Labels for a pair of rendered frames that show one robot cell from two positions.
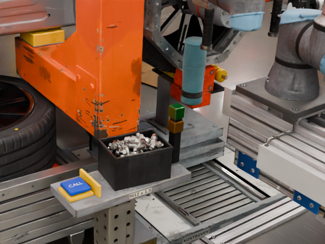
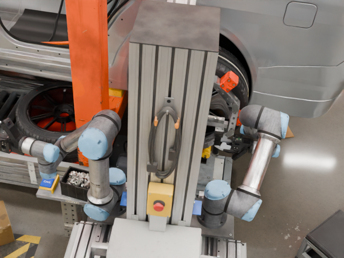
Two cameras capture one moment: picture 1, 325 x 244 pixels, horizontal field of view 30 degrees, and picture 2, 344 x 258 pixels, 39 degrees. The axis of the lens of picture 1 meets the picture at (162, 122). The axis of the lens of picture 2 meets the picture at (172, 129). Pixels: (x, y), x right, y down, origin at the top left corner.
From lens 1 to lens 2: 2.11 m
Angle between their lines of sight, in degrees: 38
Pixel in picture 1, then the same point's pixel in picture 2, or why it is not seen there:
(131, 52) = not seen: hidden behind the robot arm
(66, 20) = (122, 87)
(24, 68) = not seen: hidden behind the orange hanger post
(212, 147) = (198, 189)
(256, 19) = (43, 175)
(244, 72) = (332, 140)
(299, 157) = (75, 240)
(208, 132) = (199, 179)
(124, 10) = (88, 115)
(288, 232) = not seen: outside the picture
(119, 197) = (59, 198)
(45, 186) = (60, 170)
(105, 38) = (78, 124)
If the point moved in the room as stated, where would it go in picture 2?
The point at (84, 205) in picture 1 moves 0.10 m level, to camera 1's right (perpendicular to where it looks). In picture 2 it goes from (41, 194) to (50, 203)
